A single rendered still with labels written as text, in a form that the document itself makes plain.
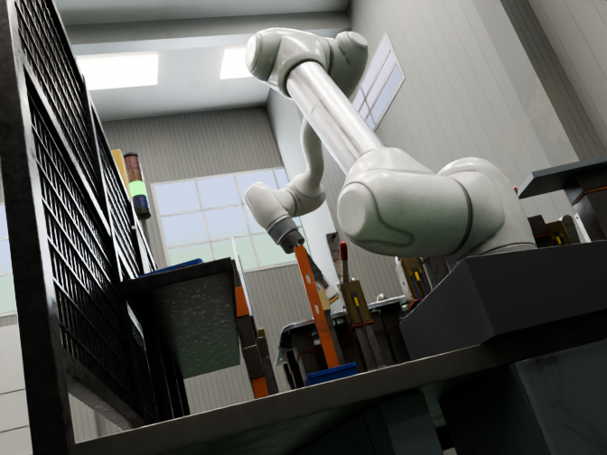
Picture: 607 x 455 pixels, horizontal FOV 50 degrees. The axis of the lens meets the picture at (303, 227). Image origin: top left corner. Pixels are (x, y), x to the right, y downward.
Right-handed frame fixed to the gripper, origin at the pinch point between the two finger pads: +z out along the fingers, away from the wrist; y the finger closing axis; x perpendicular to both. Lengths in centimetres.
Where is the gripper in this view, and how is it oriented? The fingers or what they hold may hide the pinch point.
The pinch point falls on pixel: (327, 288)
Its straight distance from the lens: 200.1
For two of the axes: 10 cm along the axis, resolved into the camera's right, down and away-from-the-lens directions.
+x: -8.1, 5.7, -1.3
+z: 5.8, 7.5, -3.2
